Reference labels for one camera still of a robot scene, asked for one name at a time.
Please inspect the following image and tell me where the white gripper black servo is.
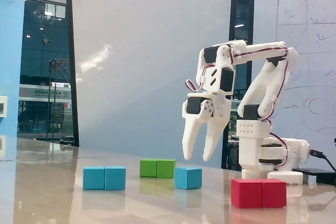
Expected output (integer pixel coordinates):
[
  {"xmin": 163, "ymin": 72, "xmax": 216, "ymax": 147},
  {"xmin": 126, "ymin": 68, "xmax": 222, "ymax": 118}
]
[{"xmin": 182, "ymin": 91, "xmax": 232, "ymax": 162}]

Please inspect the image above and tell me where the small blue cube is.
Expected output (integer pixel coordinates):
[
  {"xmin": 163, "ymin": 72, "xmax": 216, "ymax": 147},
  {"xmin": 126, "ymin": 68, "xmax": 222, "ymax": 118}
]
[{"xmin": 174, "ymin": 166, "xmax": 203, "ymax": 190}]

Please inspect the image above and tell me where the green rectangular block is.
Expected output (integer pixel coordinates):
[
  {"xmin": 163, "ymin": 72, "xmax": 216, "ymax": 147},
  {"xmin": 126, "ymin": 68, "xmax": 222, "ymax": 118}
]
[{"xmin": 139, "ymin": 158, "xmax": 177, "ymax": 179}]

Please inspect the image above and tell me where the red rectangular block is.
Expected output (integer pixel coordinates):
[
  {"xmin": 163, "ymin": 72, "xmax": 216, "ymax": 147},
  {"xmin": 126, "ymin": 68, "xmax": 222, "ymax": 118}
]
[{"xmin": 230, "ymin": 178, "xmax": 287, "ymax": 209}]

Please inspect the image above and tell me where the blue rectangular block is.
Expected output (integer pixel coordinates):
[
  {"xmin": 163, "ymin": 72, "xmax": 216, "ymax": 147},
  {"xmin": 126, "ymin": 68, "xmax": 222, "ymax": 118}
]
[{"xmin": 82, "ymin": 165, "xmax": 127, "ymax": 190}]

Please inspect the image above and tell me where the black flat power box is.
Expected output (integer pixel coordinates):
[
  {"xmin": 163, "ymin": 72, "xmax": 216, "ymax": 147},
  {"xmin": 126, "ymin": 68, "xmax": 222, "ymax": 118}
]
[{"xmin": 292, "ymin": 167, "xmax": 336, "ymax": 184}]

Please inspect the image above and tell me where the metal scaffold tower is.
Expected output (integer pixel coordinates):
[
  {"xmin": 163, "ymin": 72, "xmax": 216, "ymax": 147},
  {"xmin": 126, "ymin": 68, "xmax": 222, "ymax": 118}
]
[{"xmin": 48, "ymin": 58, "xmax": 71, "ymax": 141}]

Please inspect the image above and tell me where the whiteboard with marker drawings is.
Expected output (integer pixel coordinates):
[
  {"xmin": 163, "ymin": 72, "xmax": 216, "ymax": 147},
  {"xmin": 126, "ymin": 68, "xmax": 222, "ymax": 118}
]
[{"xmin": 253, "ymin": 0, "xmax": 336, "ymax": 172}]

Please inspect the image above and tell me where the red black white servo cable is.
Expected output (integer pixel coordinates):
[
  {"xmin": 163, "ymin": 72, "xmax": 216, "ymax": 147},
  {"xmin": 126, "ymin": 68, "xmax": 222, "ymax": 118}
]
[
  {"xmin": 261, "ymin": 49, "xmax": 291, "ymax": 122},
  {"xmin": 266, "ymin": 119, "xmax": 289, "ymax": 168},
  {"xmin": 227, "ymin": 46, "xmax": 289, "ymax": 65},
  {"xmin": 185, "ymin": 63, "xmax": 217, "ymax": 94}
]

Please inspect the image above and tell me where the black plug cable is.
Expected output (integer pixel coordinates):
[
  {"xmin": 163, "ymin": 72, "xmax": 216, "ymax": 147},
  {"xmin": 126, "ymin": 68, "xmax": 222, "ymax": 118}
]
[{"xmin": 309, "ymin": 149, "xmax": 336, "ymax": 172}]

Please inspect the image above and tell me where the black window frame post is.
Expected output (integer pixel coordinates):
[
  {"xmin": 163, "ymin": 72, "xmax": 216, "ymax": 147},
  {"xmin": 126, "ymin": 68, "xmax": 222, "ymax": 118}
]
[
  {"xmin": 221, "ymin": 0, "xmax": 256, "ymax": 170},
  {"xmin": 65, "ymin": 0, "xmax": 80, "ymax": 147}
]

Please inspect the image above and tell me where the white wall switch box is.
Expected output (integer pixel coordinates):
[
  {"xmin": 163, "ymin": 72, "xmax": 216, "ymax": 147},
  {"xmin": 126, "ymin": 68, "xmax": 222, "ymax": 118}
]
[{"xmin": 0, "ymin": 95, "xmax": 8, "ymax": 118}]

